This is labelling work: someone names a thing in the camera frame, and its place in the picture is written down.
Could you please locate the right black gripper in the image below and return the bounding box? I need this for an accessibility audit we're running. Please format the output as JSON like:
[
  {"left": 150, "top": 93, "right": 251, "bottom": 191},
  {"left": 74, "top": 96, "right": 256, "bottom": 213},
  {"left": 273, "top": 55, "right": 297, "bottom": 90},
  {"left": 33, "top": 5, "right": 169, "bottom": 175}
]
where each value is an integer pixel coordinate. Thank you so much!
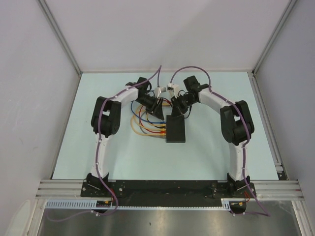
[{"left": 171, "top": 93, "right": 197, "bottom": 118}]

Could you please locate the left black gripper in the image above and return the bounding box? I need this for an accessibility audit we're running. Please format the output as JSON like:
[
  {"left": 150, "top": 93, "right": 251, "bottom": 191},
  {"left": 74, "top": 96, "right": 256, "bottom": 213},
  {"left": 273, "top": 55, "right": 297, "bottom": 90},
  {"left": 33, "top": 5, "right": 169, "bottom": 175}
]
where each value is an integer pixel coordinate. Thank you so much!
[{"left": 135, "top": 94, "right": 163, "bottom": 120}]

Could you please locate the black network switch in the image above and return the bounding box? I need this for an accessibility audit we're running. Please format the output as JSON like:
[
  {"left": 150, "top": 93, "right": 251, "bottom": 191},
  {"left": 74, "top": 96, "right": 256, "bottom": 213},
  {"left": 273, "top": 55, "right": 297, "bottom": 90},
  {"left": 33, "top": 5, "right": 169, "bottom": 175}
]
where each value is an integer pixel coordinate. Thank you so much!
[{"left": 166, "top": 115, "right": 186, "bottom": 143}]

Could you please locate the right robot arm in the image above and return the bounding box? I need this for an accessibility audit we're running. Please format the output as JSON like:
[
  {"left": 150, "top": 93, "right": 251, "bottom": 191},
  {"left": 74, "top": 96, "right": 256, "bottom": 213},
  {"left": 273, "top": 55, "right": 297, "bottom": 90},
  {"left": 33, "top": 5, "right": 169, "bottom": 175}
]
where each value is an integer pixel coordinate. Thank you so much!
[{"left": 167, "top": 76, "right": 254, "bottom": 197}]

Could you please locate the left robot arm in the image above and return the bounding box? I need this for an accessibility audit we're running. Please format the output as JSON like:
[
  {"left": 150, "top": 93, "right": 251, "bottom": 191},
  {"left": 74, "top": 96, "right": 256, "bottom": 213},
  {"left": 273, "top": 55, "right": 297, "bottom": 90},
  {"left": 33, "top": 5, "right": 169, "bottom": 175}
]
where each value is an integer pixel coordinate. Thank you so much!
[{"left": 86, "top": 77, "right": 164, "bottom": 197}]

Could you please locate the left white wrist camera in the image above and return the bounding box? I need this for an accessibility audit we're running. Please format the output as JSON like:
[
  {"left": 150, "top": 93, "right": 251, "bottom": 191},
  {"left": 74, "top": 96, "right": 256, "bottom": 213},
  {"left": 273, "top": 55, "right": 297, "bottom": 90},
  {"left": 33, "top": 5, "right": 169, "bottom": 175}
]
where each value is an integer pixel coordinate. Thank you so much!
[{"left": 154, "top": 87, "right": 167, "bottom": 98}]

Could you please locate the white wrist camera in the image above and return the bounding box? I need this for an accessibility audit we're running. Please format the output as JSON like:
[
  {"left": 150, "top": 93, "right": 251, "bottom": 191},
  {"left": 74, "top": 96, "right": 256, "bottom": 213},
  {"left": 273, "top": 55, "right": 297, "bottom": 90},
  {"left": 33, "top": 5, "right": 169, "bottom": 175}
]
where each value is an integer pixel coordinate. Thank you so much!
[
  {"left": 154, "top": 87, "right": 167, "bottom": 98},
  {"left": 167, "top": 83, "right": 180, "bottom": 98}
]

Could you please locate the black ethernet cable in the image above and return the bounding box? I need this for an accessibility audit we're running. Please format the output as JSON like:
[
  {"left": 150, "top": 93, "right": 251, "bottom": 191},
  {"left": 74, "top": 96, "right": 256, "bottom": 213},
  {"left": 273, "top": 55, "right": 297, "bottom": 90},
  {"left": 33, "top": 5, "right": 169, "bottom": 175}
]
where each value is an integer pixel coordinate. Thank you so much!
[{"left": 145, "top": 90, "right": 192, "bottom": 118}]

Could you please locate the yellow ethernet cable middle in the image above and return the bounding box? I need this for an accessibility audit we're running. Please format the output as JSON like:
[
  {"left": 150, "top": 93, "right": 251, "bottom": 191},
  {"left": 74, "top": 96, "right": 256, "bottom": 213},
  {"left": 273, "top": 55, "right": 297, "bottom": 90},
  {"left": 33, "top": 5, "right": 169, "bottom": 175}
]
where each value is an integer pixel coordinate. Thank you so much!
[{"left": 132, "top": 105, "right": 168, "bottom": 132}]

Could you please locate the yellow ethernet cable lower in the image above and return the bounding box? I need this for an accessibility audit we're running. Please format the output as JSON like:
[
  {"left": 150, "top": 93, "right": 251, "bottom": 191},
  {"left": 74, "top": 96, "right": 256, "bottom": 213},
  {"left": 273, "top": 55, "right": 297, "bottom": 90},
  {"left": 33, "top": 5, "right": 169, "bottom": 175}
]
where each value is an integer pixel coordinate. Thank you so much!
[{"left": 131, "top": 113, "right": 168, "bottom": 136}]

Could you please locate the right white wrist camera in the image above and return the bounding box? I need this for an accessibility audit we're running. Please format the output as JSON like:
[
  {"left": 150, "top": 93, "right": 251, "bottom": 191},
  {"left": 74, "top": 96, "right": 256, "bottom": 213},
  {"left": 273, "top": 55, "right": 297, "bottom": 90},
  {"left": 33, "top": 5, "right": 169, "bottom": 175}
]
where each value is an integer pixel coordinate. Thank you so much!
[{"left": 167, "top": 83, "right": 180, "bottom": 98}]

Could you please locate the grey ethernet cable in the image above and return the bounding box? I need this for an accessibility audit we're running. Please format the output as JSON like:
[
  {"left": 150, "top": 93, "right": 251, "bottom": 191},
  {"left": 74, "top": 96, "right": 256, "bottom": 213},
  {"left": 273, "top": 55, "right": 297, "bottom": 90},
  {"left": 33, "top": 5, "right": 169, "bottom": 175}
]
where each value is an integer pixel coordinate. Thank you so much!
[{"left": 136, "top": 120, "right": 167, "bottom": 141}]

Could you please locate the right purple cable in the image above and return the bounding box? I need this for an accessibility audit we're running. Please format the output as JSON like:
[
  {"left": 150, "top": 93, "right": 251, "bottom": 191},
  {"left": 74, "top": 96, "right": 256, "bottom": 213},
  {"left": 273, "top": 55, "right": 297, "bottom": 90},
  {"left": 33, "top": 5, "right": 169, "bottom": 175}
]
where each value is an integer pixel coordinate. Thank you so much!
[{"left": 169, "top": 66, "right": 270, "bottom": 217}]

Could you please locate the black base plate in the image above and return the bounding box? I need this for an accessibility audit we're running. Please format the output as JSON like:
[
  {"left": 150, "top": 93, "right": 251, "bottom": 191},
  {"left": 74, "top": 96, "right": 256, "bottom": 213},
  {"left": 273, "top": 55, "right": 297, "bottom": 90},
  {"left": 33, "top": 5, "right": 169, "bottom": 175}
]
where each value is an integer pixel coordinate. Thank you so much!
[{"left": 81, "top": 179, "right": 256, "bottom": 207}]

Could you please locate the right aluminium side rail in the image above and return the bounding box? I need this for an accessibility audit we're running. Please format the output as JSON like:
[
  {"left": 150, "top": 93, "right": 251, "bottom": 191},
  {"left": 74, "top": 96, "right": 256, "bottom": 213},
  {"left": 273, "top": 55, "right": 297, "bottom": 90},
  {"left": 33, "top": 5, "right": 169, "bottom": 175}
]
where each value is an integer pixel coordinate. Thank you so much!
[{"left": 248, "top": 72, "right": 288, "bottom": 180}]

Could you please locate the white slotted cable duct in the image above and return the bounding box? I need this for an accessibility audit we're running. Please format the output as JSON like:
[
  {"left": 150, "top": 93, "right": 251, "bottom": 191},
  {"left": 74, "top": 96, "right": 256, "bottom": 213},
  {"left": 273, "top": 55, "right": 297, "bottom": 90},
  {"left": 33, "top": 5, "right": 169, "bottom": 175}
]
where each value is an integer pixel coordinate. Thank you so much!
[{"left": 46, "top": 199, "right": 230, "bottom": 211}]

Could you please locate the left aluminium corner post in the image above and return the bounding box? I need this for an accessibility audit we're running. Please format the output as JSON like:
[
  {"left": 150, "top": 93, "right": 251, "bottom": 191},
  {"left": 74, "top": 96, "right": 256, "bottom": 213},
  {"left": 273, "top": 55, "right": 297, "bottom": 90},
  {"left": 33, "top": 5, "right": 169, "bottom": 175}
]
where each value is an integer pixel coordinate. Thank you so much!
[{"left": 36, "top": 0, "right": 83, "bottom": 77}]

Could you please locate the aluminium corner post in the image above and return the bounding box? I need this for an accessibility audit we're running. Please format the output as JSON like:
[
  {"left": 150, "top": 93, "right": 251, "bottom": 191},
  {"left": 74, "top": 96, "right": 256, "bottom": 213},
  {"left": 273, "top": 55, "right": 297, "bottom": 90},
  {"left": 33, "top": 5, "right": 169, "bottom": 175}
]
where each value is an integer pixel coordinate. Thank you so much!
[
  {"left": 36, "top": 0, "right": 83, "bottom": 77},
  {"left": 252, "top": 0, "right": 299, "bottom": 75}
]

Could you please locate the right aluminium corner post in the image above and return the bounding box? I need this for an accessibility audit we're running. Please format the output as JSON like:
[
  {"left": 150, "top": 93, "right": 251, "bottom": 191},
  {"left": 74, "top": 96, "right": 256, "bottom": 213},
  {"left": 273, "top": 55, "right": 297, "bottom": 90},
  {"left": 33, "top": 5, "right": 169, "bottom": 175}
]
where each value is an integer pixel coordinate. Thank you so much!
[{"left": 252, "top": 0, "right": 299, "bottom": 75}]

